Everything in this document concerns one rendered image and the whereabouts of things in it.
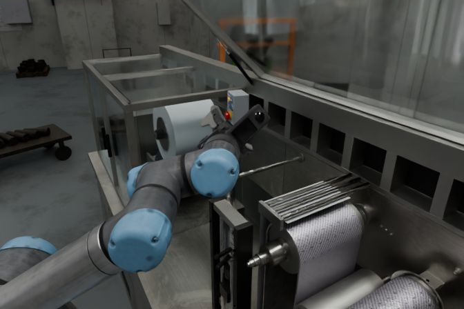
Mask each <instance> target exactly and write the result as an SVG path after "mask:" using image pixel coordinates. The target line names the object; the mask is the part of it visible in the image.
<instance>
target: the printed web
mask: <svg viewBox="0 0 464 309"><path fill-rule="evenodd" d="M283 228H284V229H285V230H286V231H287V233H288V234H289V236H290V237H291V238H292V240H293V242H294V244H295V246H296V249H297V251H298V257H299V269H298V272H297V273H295V274H291V273H288V272H287V271H285V270H284V269H283V268H282V267H281V266H280V264H279V265H277V266H275V267H273V268H268V267H267V266H266V265H264V291H263V306H262V309H294V307H295V306H296V305H297V304H299V303H301V302H302V301H304V300H306V299H308V298H310V297H312V296H313V295H315V294H317V293H319V292H320V291H322V290H324V289H325V288H328V287H329V286H331V285H333V284H335V283H336V282H338V281H340V280H341V279H344V278H345V277H347V276H349V275H351V274H352V273H354V269H355V265H356V260H357V256H358V251H359V247H360V241H361V238H362V227H361V224H360V220H359V218H358V216H357V214H356V213H355V211H354V210H353V209H352V207H351V206H350V205H348V204H347V203H345V202H344V201H342V202H340V203H337V204H335V205H333V206H330V207H328V208H325V209H323V210H320V211H317V212H315V213H313V214H311V215H308V216H306V217H303V218H301V219H298V220H295V221H292V222H291V223H286V222H285V221H284V226H283ZM346 309H435V306H434V303H433V301H432V299H431V298H430V296H429V295H428V294H427V293H426V291H425V290H424V289H423V288H422V287H421V286H420V285H418V284H417V283H416V282H415V281H412V280H411V279H408V278H406V277H397V278H395V279H392V280H391V281H389V282H388V283H386V284H385V285H383V286H381V287H380V288H378V289H377V290H375V291H373V292H372V293H370V294H369V295H367V296H366V297H364V298H362V299H361V300H359V301H357V302H356V303H354V304H353V305H351V306H350V307H348V308H346Z"/></svg>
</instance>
